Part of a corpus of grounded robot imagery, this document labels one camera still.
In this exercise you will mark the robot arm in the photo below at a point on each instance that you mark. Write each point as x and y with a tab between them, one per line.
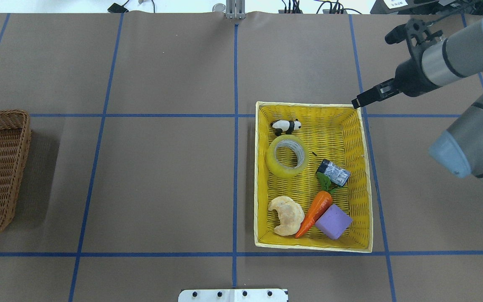
451	65

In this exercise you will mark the aluminium frame post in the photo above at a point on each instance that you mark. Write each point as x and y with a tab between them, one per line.
235	9

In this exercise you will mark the orange toy carrot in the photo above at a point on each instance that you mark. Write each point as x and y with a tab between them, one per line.
322	201

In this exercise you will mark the toy croissant bread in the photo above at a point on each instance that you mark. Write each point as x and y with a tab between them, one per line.
290	215

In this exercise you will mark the yellow tape roll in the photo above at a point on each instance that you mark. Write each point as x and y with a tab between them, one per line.
287	156

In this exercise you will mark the panda figurine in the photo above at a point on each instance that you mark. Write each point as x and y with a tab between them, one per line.
285	126

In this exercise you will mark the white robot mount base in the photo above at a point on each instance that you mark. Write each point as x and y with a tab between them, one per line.
234	295

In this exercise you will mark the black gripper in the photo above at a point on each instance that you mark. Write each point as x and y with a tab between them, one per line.
409	77

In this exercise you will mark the small black can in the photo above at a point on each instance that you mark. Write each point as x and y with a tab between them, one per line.
336	174

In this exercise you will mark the yellow woven basket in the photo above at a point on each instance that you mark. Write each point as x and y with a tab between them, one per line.
330	131

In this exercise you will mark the purple foam cube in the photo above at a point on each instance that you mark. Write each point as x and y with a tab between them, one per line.
333	222

